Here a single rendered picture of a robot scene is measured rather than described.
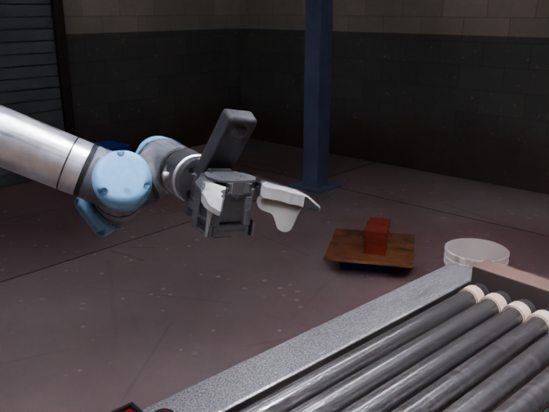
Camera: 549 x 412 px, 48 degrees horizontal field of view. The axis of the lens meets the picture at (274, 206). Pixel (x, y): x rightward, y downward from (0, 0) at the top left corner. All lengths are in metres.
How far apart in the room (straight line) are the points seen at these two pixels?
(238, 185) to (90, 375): 2.05
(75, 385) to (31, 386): 0.18
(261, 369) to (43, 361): 2.00
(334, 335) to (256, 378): 0.19
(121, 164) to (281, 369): 0.43
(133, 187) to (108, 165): 0.04
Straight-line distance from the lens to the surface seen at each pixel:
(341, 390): 0.98
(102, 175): 0.81
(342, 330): 1.15
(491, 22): 5.60
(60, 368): 2.88
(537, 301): 1.34
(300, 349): 1.08
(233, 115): 0.82
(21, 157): 0.84
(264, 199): 0.84
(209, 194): 0.74
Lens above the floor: 1.47
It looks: 18 degrees down
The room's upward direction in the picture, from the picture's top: straight up
